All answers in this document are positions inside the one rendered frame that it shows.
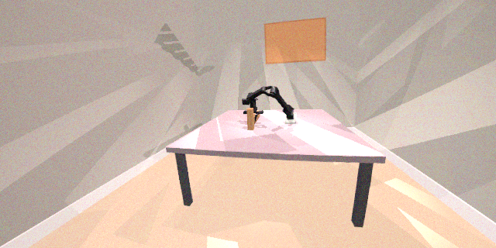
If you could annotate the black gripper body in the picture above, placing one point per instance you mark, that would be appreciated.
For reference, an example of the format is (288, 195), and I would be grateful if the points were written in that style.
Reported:
(254, 110)

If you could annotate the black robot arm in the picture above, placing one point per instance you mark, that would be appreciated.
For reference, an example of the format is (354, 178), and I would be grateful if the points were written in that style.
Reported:
(274, 93)

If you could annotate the tan wooden post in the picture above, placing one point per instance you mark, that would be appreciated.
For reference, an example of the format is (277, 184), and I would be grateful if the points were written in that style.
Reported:
(250, 119)

